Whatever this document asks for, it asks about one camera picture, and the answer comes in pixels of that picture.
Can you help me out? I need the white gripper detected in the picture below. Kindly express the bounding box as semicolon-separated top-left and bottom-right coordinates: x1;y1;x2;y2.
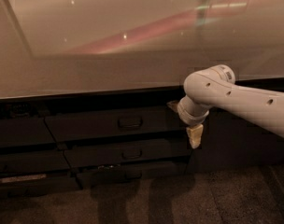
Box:
167;100;209;149

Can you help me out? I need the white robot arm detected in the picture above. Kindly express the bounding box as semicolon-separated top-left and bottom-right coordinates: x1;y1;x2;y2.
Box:
167;64;284;148

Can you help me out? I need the dark left top drawer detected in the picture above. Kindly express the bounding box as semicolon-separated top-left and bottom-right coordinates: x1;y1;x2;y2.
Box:
0;118;53;147

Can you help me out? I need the dark left middle drawer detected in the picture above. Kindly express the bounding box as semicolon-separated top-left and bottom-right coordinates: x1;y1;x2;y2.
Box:
0;151;69;173

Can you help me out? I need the dark left bottom drawer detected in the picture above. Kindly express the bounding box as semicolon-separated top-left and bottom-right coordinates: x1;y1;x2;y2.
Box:
0;174;79;200

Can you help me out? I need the dark right cabinet door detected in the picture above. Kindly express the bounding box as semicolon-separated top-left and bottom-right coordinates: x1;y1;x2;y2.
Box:
187;81;284;175

